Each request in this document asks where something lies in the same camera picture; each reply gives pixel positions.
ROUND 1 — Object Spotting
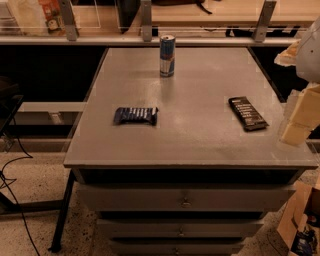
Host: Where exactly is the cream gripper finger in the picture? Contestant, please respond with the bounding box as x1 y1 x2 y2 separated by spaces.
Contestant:
274 41 300 67
279 83 320 146

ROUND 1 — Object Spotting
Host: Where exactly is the dark chocolate rxbar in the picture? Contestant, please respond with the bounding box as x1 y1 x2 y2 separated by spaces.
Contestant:
228 96 269 132

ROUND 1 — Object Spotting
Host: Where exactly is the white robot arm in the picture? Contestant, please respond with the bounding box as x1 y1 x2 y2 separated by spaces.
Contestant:
274 18 320 146

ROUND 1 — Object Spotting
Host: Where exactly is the redbull can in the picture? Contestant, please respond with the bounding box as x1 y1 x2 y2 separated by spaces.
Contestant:
160 35 175 77

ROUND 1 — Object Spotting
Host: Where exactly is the grey drawer cabinet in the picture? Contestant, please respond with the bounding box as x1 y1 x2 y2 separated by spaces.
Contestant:
65 48 316 256

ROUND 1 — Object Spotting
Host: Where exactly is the blue snack bar wrapper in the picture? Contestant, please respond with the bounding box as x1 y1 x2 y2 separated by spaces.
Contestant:
113 107 158 126

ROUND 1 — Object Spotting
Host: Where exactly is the orange snack bag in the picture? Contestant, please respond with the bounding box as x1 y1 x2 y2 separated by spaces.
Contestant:
38 0 65 35

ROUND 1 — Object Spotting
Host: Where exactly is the metal railing shelf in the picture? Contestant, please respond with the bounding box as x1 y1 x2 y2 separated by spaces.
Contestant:
0 0 320 46

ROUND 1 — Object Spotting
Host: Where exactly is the black table leg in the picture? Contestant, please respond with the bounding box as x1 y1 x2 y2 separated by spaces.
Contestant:
49 171 75 253

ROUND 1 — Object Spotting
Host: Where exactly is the black floor cable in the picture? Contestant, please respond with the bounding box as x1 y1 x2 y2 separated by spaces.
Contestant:
0 116 42 256

